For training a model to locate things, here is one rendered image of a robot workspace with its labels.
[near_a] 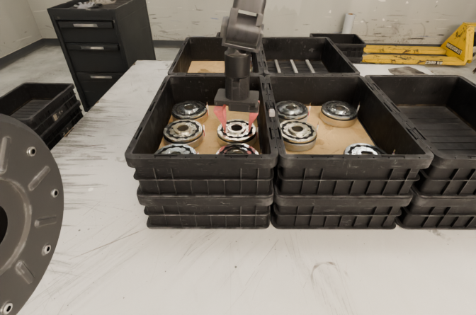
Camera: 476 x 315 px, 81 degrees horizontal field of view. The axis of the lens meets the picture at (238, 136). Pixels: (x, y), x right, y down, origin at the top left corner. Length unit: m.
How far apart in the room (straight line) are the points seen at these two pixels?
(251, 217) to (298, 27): 3.59
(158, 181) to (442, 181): 0.59
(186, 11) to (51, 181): 3.90
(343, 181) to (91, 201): 0.63
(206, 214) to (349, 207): 0.32
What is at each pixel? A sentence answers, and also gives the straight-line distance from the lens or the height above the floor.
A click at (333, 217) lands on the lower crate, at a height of 0.74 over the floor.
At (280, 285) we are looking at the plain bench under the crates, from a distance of 0.64.
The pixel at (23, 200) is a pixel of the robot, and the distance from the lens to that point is 0.24.
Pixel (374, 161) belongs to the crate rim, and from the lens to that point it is 0.59.
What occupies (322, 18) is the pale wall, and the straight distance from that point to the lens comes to 4.12.
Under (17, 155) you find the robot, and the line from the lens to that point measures 0.23.
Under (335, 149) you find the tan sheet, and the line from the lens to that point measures 0.76.
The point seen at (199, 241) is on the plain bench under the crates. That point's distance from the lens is 0.69.
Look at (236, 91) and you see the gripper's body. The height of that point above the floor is 0.99.
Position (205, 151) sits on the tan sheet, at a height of 0.83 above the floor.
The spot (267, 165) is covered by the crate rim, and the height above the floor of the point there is 0.91.
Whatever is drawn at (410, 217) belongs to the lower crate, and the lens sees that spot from 0.78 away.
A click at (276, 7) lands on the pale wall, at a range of 4.00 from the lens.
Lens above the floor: 1.27
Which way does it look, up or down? 36 degrees down
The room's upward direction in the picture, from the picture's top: straight up
